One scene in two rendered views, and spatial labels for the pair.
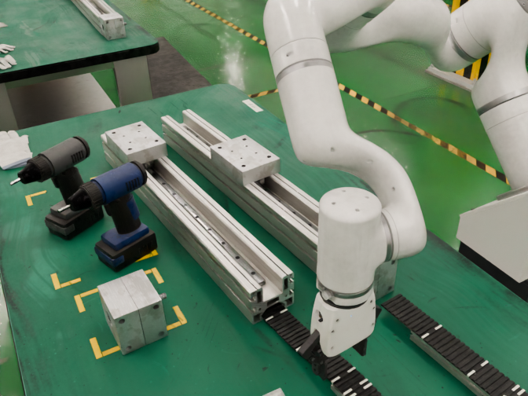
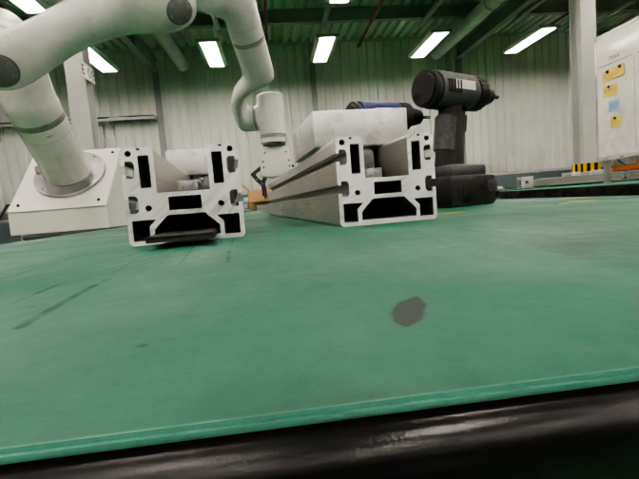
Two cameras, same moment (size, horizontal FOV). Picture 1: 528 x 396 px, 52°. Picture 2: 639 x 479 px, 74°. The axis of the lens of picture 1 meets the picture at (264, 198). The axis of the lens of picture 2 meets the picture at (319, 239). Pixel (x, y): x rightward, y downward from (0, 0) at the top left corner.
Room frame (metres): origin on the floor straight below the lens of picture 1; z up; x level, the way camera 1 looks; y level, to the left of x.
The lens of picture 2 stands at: (1.86, 0.51, 0.81)
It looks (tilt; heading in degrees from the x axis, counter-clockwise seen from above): 5 degrees down; 202
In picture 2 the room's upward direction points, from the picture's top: 5 degrees counter-clockwise
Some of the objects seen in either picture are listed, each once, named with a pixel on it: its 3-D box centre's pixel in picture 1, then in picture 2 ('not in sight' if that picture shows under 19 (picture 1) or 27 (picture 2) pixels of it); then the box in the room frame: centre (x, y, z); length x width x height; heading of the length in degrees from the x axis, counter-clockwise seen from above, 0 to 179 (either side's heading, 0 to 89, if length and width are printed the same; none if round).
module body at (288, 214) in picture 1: (245, 180); (208, 201); (1.21, 0.05, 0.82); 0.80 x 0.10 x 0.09; 33
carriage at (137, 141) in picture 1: (137, 148); (344, 148); (1.32, 0.34, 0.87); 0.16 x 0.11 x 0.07; 33
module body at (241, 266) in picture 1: (180, 204); (312, 193); (1.11, 0.21, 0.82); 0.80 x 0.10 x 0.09; 33
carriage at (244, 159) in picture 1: (244, 163); (205, 173); (1.21, 0.05, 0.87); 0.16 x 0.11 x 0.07; 33
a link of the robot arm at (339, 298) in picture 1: (343, 282); (274, 140); (0.60, -0.11, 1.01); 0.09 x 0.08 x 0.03; 123
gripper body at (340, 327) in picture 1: (342, 311); (275, 160); (0.61, -0.12, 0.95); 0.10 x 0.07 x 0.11; 123
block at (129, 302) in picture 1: (138, 308); not in sight; (0.75, 0.25, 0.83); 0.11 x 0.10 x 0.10; 120
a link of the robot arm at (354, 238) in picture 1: (350, 238); (270, 114); (0.61, -0.12, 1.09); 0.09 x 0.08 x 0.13; 104
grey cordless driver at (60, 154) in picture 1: (57, 193); (465, 141); (1.07, 0.48, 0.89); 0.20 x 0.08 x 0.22; 145
